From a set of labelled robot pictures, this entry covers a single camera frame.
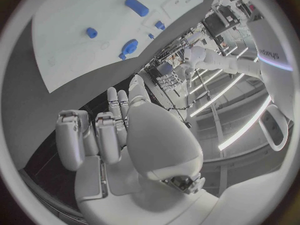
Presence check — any blue gear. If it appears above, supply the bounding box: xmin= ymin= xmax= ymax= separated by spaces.
xmin=117 ymin=38 xmax=140 ymax=61

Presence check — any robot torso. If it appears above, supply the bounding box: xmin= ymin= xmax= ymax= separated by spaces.
xmin=245 ymin=16 xmax=297 ymax=152

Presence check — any white task board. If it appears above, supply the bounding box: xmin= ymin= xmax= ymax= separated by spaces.
xmin=31 ymin=0 xmax=208 ymax=94

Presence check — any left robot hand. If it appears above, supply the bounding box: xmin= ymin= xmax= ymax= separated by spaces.
xmin=184 ymin=68 xmax=196 ymax=88

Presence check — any blue long cylinder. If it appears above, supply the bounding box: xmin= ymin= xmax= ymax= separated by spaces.
xmin=124 ymin=0 xmax=150 ymax=18

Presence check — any blue plug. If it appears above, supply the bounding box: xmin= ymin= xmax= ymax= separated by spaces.
xmin=153 ymin=20 xmax=167 ymax=31

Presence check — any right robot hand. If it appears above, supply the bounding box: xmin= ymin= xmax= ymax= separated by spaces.
xmin=55 ymin=74 xmax=220 ymax=225

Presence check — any workshop rack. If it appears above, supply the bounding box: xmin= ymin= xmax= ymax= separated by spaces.
xmin=201 ymin=4 xmax=243 ymax=39

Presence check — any blue short cylinder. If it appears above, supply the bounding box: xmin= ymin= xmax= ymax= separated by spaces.
xmin=85 ymin=27 xmax=99 ymax=40

